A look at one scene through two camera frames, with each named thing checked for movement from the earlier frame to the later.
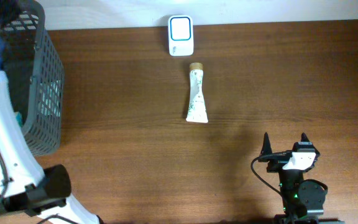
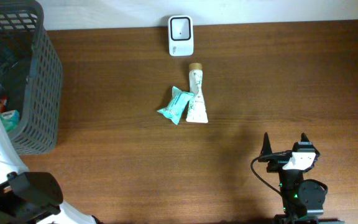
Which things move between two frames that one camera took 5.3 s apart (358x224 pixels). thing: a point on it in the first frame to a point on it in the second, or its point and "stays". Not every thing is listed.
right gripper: (276, 168) stays
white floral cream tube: (197, 111) stays
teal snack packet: (19, 118) to (178, 101)
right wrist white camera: (300, 160) stays
